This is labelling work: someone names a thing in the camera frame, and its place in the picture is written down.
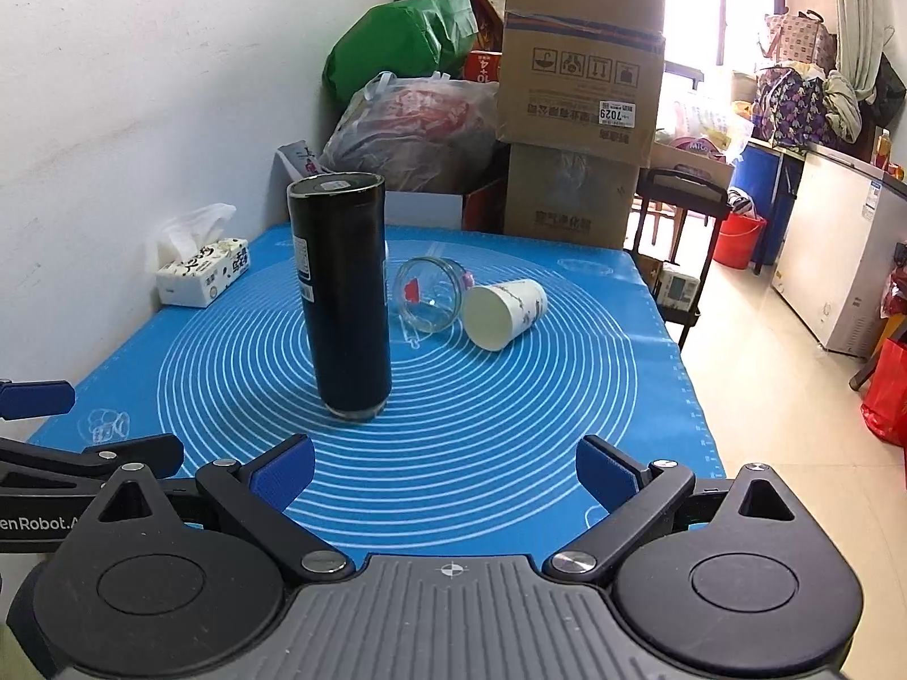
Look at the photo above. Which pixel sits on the white device box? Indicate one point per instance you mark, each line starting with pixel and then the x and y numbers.
pixel 677 288

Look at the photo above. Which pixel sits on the white paper cup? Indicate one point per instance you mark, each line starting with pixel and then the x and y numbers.
pixel 499 312

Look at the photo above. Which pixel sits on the blue barrel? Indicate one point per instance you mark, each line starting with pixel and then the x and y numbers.
pixel 762 184

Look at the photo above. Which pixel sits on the purple patterned bag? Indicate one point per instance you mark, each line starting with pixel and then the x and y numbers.
pixel 790 106

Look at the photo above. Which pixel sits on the orange drink bottle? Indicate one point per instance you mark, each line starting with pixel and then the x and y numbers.
pixel 883 149

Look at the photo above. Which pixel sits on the checked storage bag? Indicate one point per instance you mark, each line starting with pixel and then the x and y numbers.
pixel 804 35

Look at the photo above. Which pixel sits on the red plastic bag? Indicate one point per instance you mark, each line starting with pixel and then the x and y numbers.
pixel 889 397

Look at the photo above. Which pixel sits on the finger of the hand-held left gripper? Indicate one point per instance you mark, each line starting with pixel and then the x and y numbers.
pixel 35 399
pixel 85 458

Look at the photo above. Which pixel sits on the clear glass jar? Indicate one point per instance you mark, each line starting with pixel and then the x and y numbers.
pixel 431 295

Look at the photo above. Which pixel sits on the white paper bag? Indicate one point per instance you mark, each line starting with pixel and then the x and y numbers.
pixel 301 159

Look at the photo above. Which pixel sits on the beige curtain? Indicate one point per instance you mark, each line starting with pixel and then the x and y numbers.
pixel 854 14

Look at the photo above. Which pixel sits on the green plastic bag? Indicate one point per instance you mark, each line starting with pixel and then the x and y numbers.
pixel 397 35

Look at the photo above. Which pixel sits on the black tumbler cup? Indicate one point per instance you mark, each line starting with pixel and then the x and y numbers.
pixel 347 297

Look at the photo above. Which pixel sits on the white tissue box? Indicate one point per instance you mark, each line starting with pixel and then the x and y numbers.
pixel 202 269

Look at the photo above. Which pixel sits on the large cardboard box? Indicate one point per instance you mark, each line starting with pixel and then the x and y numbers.
pixel 581 49

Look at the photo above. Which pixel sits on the black utility cart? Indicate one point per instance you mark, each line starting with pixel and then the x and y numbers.
pixel 684 188

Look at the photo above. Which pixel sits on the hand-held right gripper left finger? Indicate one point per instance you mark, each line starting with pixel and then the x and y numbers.
pixel 282 473

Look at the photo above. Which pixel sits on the red bucket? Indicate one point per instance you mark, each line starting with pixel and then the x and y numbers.
pixel 738 241

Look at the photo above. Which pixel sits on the blue silicone mat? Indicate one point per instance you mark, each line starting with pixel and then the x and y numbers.
pixel 496 425

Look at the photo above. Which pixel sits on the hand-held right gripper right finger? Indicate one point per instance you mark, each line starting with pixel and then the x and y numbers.
pixel 604 473

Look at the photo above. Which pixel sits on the white chest freezer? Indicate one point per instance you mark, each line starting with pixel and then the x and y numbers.
pixel 829 248

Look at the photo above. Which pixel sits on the red box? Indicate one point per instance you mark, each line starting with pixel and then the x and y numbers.
pixel 485 209

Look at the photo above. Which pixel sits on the small red carton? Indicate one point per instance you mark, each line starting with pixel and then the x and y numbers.
pixel 484 65

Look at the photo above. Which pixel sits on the plain cardboard box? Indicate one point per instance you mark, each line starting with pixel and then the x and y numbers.
pixel 567 195

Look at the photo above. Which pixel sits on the clear plastic bag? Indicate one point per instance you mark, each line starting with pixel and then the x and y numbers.
pixel 418 134

